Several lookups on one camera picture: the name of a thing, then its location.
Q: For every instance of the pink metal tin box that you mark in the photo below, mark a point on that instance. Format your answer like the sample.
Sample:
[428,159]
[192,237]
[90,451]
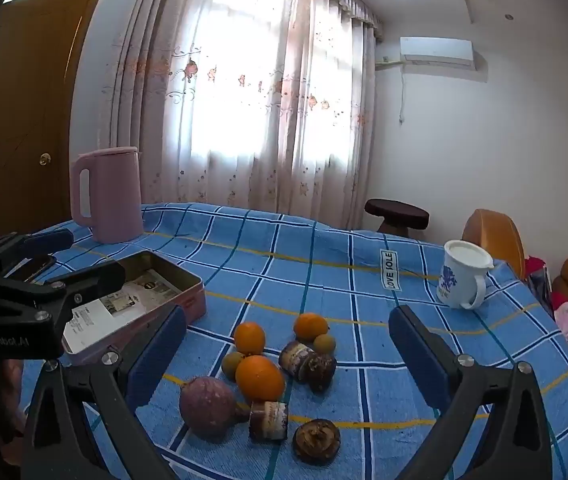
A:
[146,291]

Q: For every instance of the pink electric kettle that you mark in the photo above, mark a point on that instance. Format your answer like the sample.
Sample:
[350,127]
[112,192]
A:
[114,195]

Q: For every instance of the large orange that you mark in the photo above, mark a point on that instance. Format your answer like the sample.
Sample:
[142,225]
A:
[260,377]

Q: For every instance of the purple onion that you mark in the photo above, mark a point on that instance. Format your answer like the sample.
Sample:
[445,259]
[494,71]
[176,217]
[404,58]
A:
[208,406]

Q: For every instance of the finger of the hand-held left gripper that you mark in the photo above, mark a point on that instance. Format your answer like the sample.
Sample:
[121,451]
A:
[49,242]
[95,280]

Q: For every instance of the white mug with blue print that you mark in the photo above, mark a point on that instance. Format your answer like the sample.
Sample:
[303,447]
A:
[458,275]

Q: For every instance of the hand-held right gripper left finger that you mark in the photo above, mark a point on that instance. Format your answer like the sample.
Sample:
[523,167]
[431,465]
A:
[160,355]

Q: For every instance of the dark round wooden stool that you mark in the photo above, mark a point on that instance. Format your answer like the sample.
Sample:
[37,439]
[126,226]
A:
[396,210]

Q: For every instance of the small orange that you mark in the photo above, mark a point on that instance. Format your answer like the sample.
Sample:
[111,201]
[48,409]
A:
[311,326]

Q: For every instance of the floral sheer curtain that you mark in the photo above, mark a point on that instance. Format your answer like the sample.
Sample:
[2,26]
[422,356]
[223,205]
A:
[244,85]

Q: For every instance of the blue checked tablecloth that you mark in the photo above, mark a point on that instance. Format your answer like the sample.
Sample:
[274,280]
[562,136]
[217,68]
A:
[314,280]

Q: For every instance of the medium orange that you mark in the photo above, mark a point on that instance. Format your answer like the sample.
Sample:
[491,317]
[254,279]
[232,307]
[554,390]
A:
[249,337]

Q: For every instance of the brown wooden door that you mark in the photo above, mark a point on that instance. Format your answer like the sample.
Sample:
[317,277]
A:
[24,85]

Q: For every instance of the brass door knob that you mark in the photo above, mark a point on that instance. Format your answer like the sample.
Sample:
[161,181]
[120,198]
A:
[45,159]

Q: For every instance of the brown wooden chair back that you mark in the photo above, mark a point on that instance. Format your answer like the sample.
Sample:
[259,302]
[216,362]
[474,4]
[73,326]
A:
[493,237]

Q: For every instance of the dark brown round fruit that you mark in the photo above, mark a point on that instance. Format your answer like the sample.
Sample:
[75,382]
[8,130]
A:
[321,369]
[316,441]

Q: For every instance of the white wall air conditioner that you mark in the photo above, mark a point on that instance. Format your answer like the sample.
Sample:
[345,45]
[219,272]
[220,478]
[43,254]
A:
[436,50]

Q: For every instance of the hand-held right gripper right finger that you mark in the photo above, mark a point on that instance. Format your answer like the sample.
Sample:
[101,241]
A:
[417,355]

